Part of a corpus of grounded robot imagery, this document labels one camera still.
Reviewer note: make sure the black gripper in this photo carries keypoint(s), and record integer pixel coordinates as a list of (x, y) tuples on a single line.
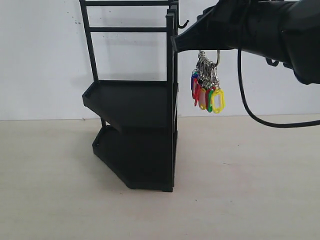
[(218, 23)]

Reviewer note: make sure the colourful key tag bunch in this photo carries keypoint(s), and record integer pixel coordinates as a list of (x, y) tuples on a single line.
[(206, 91)]

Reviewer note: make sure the black two-tier storage rack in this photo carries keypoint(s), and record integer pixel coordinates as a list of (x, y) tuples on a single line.
[(138, 135)]

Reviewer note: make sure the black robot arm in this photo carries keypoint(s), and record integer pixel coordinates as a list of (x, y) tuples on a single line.
[(283, 31)]

